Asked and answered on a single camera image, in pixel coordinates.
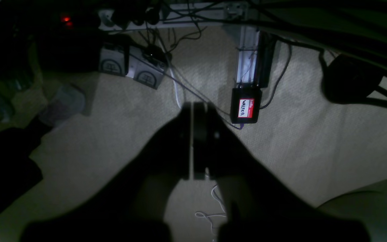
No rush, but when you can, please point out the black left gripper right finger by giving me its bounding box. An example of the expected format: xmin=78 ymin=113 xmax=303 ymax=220
xmin=192 ymin=103 xmax=369 ymax=242

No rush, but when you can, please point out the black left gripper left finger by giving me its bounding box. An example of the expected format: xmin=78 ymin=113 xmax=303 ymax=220
xmin=23 ymin=103 xmax=190 ymax=242

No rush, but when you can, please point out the black box with name sticker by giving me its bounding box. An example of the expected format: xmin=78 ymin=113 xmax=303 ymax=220
xmin=230 ymin=88 xmax=262 ymax=124

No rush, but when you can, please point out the white power strip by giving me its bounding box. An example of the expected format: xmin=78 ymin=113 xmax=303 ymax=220
xmin=98 ymin=1 xmax=249 ymax=33

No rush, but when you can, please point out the white thin cable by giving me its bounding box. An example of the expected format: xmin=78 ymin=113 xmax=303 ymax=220
xmin=195 ymin=168 xmax=227 ymax=236

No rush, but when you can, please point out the aluminium frame leg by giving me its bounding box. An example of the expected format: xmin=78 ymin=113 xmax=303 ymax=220
xmin=224 ymin=26 xmax=277 ymax=89

